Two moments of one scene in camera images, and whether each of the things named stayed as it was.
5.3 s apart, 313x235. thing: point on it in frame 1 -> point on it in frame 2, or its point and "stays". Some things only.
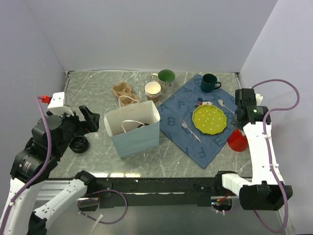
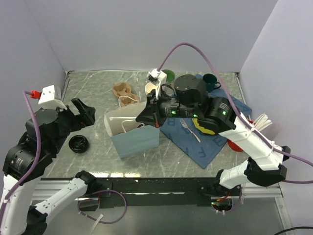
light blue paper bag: x=134 y=128 stays
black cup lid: x=79 y=144 stays
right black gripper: x=236 y=125 -> x=148 y=117
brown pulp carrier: x=123 y=89 stays
